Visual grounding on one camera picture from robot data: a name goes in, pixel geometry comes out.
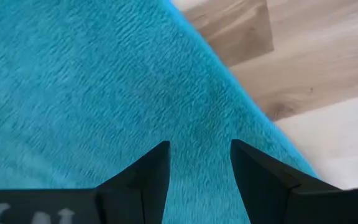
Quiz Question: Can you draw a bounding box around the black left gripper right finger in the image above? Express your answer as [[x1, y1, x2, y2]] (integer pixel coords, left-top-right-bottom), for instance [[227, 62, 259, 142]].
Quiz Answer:
[[230, 139, 358, 224]]

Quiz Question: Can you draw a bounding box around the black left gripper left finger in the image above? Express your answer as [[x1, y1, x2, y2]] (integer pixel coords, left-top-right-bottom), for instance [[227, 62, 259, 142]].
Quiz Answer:
[[0, 140, 172, 224]]

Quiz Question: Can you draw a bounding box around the teal microfiber towel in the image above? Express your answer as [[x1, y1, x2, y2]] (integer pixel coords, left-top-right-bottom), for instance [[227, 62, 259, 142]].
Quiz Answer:
[[0, 0, 319, 224]]

